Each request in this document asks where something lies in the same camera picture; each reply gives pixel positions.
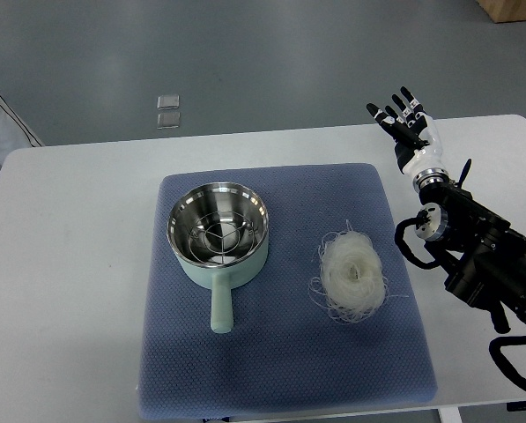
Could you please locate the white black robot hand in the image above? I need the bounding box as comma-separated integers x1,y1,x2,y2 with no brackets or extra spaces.
366,86,443,178

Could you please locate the white vermicelli bundle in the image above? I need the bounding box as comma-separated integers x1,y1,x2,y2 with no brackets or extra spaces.
307,220,411,325

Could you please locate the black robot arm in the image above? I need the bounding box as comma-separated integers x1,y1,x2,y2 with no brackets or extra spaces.
395,164,526,392

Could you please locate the mint green steel pot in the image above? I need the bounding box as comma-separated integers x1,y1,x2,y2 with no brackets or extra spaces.
167,182,270,334

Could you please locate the wooden box corner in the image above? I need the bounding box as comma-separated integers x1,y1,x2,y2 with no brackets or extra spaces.
484,0,526,23

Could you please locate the blue textured mat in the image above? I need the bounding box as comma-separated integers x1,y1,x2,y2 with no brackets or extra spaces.
138,163,437,420

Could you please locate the upper floor metal plate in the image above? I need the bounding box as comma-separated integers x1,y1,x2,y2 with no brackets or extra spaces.
157,94,180,110

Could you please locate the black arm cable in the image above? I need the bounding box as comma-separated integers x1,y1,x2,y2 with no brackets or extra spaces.
394,217,444,271

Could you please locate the wire steaming rack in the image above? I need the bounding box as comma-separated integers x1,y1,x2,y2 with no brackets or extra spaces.
185,220,256,266

